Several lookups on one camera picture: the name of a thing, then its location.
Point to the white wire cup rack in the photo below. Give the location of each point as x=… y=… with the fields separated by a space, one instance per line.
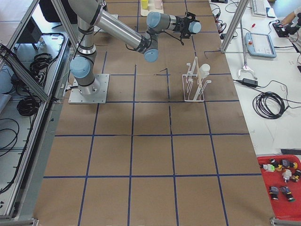
x=193 y=86

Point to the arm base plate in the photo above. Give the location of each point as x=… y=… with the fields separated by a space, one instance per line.
x=93 y=94

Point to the white keyboard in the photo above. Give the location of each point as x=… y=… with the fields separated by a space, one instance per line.
x=258 y=8

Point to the blue teach pendant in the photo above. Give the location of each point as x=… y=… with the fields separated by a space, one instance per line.
x=260 y=45

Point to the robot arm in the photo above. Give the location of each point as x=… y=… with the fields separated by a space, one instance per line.
x=90 y=14

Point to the black power adapter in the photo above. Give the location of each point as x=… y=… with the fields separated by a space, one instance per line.
x=250 y=83

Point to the white cup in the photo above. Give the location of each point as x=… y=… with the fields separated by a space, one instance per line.
x=204 y=71

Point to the cream serving tray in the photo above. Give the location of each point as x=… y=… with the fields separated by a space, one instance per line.
x=151 y=8

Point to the pink cup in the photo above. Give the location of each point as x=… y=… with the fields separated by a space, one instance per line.
x=158 y=4

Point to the yellow cup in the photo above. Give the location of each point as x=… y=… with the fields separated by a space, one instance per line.
x=144 y=4

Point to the light blue cup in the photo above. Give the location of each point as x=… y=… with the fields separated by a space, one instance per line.
x=195 y=27

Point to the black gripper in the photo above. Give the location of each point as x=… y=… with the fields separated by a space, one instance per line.
x=180 y=23

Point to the red parts tray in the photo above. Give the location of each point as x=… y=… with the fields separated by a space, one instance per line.
x=284 y=209

